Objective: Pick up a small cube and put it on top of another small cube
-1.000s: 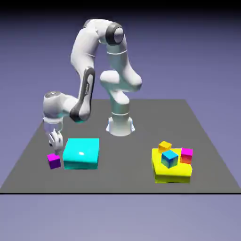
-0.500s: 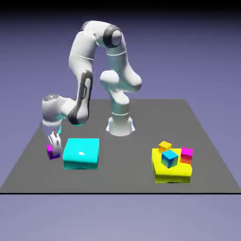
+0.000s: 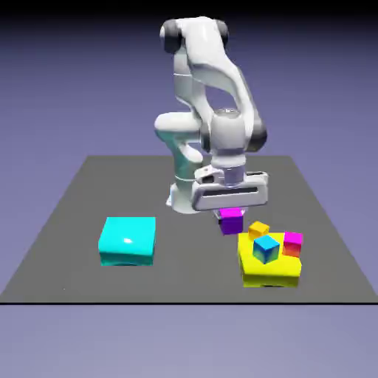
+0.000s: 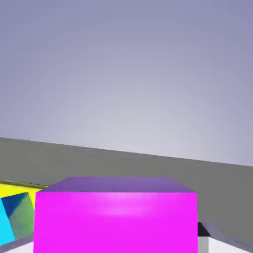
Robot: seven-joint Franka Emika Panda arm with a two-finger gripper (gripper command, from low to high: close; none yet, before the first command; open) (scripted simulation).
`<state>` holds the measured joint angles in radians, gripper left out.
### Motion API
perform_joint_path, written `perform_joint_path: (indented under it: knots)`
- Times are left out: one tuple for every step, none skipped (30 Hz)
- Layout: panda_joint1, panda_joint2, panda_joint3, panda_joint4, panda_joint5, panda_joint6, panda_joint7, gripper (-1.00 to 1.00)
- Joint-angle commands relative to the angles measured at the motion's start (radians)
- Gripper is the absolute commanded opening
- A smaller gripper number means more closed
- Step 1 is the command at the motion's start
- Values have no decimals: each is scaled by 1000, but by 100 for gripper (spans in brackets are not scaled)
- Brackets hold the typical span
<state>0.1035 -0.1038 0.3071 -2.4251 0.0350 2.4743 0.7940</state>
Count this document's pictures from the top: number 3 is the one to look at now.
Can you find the small magenta cube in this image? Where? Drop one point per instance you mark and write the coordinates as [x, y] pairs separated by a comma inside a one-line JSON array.
[[292, 244]]

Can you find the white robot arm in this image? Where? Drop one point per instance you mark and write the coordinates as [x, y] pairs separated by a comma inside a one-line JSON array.
[[206, 59]]

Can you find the small purple cube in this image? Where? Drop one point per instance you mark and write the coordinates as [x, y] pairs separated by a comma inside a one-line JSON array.
[[231, 223]]

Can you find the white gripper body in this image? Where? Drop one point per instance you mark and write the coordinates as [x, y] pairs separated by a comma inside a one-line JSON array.
[[230, 195]]

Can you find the large cyan box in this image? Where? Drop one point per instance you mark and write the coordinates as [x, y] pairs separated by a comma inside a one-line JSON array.
[[127, 239]]

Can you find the small orange cube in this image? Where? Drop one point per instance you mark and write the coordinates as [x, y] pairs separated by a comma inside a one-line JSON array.
[[258, 228]]

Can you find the small blue cube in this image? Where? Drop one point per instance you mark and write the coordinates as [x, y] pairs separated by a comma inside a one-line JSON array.
[[266, 249]]

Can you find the large yellow box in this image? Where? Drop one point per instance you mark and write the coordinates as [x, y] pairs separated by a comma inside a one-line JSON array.
[[270, 270]]

